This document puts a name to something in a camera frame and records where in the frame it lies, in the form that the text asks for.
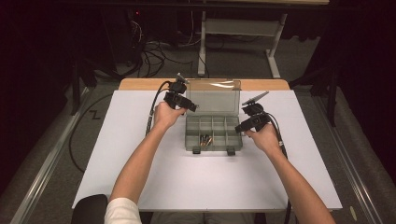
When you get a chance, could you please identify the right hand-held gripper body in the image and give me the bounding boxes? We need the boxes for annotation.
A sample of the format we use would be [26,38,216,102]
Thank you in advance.
[241,91,273,133]

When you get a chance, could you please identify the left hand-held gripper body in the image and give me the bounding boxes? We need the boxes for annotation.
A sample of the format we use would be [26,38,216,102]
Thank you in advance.
[163,72,194,110]

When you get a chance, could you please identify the grey transparent compartment box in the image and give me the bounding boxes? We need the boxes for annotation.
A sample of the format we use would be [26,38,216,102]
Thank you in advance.
[185,78,244,156]

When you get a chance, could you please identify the person's left hand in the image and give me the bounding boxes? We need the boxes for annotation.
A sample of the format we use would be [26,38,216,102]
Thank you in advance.
[152,101,188,133]

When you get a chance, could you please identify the person's right hand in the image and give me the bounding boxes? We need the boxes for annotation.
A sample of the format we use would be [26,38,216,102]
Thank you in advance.
[244,121,283,157]

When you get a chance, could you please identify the dark computer case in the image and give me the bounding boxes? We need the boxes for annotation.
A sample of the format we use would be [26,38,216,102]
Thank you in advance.
[101,7,145,69]

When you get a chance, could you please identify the black metal stand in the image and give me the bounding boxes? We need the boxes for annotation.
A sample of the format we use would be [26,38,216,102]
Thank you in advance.
[70,58,98,117]
[289,68,340,127]

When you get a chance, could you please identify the white-framed desk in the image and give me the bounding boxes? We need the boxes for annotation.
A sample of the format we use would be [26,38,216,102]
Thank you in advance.
[197,0,331,78]

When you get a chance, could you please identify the person's legs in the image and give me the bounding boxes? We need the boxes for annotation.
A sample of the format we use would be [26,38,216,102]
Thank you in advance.
[150,212,256,224]

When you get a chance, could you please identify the white shirt sleeve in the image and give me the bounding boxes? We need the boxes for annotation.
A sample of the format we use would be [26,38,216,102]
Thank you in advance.
[104,197,143,224]

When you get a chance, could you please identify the black chair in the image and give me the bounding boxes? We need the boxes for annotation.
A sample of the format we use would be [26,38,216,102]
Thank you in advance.
[71,194,109,224]

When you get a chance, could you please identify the left hand-held gripper cable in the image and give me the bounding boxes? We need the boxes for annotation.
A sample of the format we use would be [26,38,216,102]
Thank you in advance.
[145,79,173,136]

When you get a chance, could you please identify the hand-held gripper cable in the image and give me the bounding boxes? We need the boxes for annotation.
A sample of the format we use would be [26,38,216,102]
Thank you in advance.
[145,79,173,136]
[266,112,292,224]

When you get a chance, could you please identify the right hand-held gripper cable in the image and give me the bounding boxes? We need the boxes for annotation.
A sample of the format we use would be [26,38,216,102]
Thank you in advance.
[266,112,292,224]

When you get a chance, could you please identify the tangle of black cables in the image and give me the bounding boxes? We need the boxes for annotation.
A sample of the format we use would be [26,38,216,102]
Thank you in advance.
[129,18,194,78]

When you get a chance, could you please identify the aluminium floor rail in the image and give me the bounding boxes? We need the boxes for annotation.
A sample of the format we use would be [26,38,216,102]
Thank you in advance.
[8,87,91,224]
[312,92,379,224]

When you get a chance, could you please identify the long black floor cable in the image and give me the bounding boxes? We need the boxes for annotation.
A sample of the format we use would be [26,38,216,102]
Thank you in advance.
[68,92,114,174]

